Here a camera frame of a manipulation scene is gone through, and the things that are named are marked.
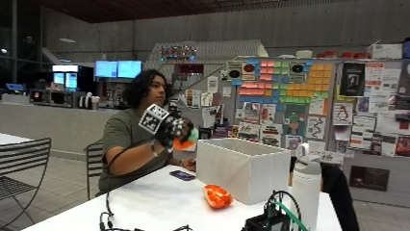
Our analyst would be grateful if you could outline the orange and green soft toy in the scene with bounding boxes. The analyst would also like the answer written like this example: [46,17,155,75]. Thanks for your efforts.
[172,127,200,152]

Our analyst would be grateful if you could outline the white marker cube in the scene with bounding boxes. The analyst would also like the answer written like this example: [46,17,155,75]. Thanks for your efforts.
[137,103,171,136]

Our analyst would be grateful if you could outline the the person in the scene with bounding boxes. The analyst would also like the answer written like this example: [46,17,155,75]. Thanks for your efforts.
[96,68,199,197]

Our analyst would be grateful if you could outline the dark smartphone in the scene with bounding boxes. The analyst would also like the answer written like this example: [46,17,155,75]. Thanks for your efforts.
[168,169,197,182]

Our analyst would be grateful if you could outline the white fabric storage box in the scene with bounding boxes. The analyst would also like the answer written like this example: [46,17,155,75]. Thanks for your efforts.
[195,137,295,206]

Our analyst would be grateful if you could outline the orange plastic toy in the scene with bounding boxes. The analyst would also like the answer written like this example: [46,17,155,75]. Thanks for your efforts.
[201,184,235,210]

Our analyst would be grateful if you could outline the colourful lit sign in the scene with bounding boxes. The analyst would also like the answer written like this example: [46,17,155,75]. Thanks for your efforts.
[159,44,199,64]

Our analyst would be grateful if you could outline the white jugs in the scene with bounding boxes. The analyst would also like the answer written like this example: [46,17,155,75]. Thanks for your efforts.
[79,91,101,111]

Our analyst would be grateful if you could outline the black metal slatted chair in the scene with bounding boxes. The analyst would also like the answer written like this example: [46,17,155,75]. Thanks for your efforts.
[0,137,52,229]
[84,140,107,200]

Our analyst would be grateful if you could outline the grey service counter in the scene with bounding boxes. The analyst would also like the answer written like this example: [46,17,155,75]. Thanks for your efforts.
[0,101,125,154]

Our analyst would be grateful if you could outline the patch of coloured sticky notes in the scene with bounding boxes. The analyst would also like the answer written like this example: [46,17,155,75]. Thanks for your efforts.
[231,58,334,106]

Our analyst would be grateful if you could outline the lit drinks fridge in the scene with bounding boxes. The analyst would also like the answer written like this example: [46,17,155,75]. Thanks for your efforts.
[51,64,95,91]

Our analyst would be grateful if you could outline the black microwave oven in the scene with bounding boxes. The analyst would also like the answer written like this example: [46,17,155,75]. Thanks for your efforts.
[28,89,87,109]

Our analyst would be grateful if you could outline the white water bottle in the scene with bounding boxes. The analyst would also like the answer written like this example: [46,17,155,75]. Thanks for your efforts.
[291,142,324,231]

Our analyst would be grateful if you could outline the black electronic box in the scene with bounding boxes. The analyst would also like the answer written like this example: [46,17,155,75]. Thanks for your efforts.
[240,212,292,231]

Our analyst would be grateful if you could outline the black jacket on chair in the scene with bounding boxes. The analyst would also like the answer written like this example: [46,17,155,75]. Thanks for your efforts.
[289,156,361,231]

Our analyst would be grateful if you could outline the black poster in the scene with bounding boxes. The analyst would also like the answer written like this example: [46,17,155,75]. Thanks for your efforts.
[338,62,366,98]

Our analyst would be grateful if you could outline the grey notice board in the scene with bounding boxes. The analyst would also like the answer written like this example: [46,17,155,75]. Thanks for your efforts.
[171,57,410,159]

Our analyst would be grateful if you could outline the row of red containers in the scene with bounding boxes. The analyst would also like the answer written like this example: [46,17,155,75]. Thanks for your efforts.
[316,50,372,60]

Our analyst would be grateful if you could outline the black framed sign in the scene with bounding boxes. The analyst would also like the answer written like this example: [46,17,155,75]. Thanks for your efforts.
[349,165,392,193]

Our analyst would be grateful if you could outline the white cardboard box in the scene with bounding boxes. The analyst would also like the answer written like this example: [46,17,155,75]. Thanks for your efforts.
[370,42,405,61]

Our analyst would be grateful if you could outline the wrist bracelet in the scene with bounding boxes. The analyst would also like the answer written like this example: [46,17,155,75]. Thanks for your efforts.
[149,139,160,159]

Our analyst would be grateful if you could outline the blue wall monitor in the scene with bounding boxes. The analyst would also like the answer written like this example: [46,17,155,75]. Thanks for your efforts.
[94,60,120,79]
[117,60,144,79]

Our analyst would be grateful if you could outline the black glove cable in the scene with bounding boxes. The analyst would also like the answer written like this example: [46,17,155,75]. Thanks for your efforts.
[97,138,195,231]

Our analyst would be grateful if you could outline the green cable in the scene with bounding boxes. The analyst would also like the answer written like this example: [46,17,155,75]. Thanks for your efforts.
[268,200,310,231]

